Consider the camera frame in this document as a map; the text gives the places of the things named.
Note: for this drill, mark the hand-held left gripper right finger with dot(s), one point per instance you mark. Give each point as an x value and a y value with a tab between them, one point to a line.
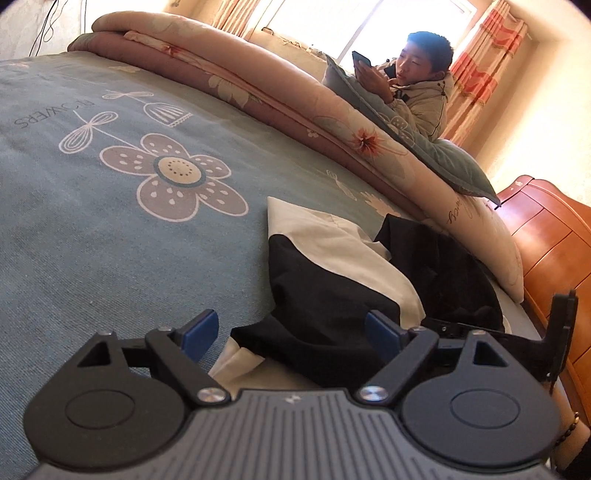
385	334

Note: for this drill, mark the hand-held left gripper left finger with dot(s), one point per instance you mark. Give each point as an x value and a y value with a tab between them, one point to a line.
201	334

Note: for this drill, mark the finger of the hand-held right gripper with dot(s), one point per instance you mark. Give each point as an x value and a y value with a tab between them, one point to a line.
561	332

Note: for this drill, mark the black and cream hooded jacket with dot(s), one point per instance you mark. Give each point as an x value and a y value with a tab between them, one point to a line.
323	295

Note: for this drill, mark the wooden bed headboard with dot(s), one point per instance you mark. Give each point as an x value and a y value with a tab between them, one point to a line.
554	240

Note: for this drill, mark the grey-green pillow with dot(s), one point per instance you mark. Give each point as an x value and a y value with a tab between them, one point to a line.
443	157

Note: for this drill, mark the pink floral quilt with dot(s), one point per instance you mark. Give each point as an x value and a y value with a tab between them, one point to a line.
277	92

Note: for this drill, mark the bright window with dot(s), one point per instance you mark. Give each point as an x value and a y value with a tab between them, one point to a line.
369	23

